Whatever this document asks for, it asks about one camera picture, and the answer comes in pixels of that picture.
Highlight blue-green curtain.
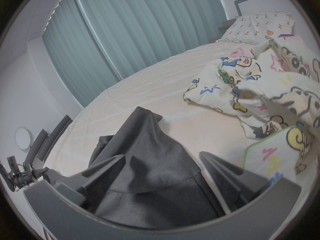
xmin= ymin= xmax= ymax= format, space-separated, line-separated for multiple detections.
xmin=41 ymin=0 xmax=123 ymax=109
xmin=74 ymin=0 xmax=227 ymax=81

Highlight white printed pillow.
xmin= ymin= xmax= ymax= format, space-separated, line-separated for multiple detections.
xmin=216 ymin=12 xmax=295 ymax=45

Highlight black T-shirt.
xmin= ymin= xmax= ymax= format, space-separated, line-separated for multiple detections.
xmin=44 ymin=106 xmax=232 ymax=230

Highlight grey bedside table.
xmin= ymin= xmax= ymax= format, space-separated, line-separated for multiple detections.
xmin=209 ymin=17 xmax=238 ymax=42

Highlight dark dressing table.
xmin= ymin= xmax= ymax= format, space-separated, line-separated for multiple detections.
xmin=24 ymin=128 xmax=48 ymax=162

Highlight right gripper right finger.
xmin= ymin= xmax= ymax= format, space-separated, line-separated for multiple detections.
xmin=199 ymin=151 xmax=270 ymax=214

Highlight round white mirror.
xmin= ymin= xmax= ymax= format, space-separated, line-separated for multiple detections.
xmin=14 ymin=126 xmax=32 ymax=152

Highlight bed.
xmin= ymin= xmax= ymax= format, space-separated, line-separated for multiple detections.
xmin=41 ymin=0 xmax=320 ymax=184

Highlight dark chest of drawers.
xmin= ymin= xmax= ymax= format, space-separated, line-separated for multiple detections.
xmin=37 ymin=114 xmax=73 ymax=162

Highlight pink garment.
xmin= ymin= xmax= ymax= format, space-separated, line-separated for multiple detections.
xmin=229 ymin=47 xmax=258 ymax=60

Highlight white printed pyjama top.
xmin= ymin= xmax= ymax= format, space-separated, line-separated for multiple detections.
xmin=182 ymin=35 xmax=320 ymax=187

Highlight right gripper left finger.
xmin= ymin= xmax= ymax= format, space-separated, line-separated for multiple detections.
xmin=53 ymin=154 xmax=126 ymax=213

